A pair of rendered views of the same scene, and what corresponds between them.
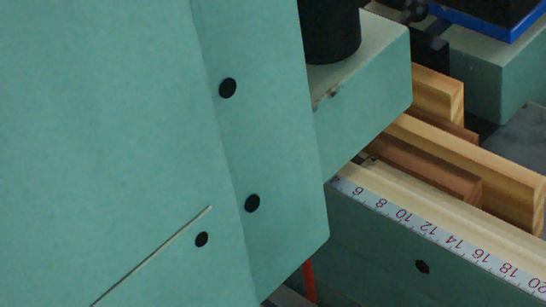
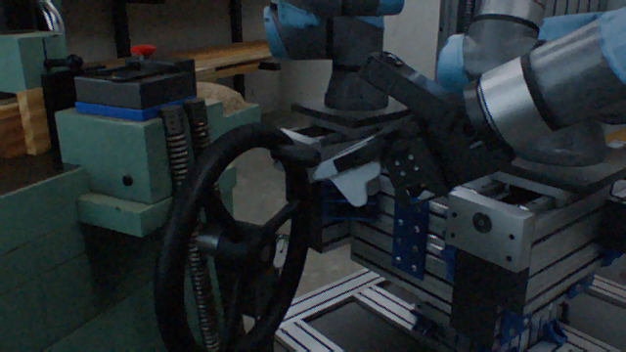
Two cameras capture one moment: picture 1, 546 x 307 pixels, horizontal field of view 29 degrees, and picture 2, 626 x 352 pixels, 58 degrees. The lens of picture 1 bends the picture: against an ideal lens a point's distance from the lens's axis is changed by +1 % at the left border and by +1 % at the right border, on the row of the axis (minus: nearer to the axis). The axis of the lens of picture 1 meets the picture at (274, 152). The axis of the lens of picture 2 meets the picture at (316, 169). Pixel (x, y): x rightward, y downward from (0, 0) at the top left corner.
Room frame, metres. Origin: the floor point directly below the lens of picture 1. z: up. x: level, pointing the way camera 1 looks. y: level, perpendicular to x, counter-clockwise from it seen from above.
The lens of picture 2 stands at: (0.63, -0.87, 1.11)
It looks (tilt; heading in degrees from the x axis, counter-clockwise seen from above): 19 degrees down; 68
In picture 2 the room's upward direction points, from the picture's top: straight up
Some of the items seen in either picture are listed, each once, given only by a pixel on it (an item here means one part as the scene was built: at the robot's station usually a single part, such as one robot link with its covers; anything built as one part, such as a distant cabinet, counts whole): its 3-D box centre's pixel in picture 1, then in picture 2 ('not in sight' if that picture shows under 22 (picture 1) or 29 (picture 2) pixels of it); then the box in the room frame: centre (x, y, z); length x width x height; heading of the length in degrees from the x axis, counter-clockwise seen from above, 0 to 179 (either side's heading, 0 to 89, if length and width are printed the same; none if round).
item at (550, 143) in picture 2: not in sight; (558, 124); (1.36, -0.17, 0.87); 0.15 x 0.15 x 0.10
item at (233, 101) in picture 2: not in sight; (203, 94); (0.81, 0.06, 0.92); 0.14 x 0.09 x 0.04; 131
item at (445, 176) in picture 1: (345, 146); not in sight; (0.58, -0.05, 0.92); 0.23 x 0.02 x 0.04; 41
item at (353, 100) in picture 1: (310, 109); (12, 65); (0.55, -0.03, 0.99); 0.14 x 0.07 x 0.09; 131
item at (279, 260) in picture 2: not in sight; (272, 254); (0.89, -0.04, 0.65); 0.06 x 0.04 x 0.08; 41
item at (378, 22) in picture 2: not in sight; (354, 31); (1.21, 0.30, 0.98); 0.13 x 0.12 x 0.14; 160
